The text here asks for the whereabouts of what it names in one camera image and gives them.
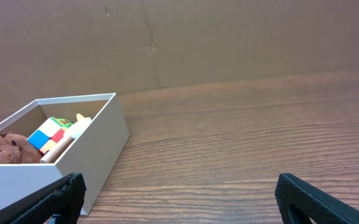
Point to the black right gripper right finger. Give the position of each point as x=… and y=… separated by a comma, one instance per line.
x=302, y=203

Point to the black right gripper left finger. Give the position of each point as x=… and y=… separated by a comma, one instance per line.
x=58, y=202

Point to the colourful two-by-two puzzle cube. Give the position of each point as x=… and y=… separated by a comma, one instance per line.
x=46, y=135

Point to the white pellet drum toy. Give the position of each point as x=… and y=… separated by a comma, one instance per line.
x=69, y=136

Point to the brown capybara plush toy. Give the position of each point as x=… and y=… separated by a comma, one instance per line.
x=16, y=149

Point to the green patterned egg toy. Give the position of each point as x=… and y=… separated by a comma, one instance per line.
x=63, y=123

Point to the yellow rubber giraffe toy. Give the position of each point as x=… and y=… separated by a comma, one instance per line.
x=79, y=117

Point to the white open cardboard box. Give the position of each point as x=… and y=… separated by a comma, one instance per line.
x=93, y=153

